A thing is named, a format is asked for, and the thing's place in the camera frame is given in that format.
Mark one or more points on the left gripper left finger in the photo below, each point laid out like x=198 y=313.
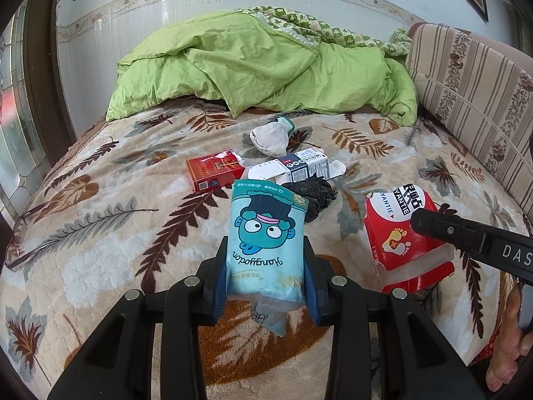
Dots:
x=115 y=362

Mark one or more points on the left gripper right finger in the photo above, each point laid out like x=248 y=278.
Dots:
x=416 y=360

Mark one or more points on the red white foot patch box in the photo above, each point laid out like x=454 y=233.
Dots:
x=403 y=258

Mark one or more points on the light blue cartoon packet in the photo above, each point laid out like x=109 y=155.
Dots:
x=265 y=251

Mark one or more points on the black plastic bag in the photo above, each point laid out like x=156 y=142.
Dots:
x=317 y=191

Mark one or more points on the red cigarette pack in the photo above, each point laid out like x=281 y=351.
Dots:
x=214 y=171

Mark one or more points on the blue white toothpaste box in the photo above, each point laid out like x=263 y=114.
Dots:
x=297 y=167

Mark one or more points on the person right hand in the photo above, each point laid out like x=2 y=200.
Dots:
x=511 y=344

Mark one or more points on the striped beige bolster pillow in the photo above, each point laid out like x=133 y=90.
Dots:
x=480 y=90

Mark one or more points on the leaf pattern fleece blanket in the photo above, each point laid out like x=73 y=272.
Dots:
x=120 y=213

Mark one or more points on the stained glass window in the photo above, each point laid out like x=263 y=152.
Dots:
x=23 y=162

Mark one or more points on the green duvet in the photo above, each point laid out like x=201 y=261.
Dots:
x=268 y=57

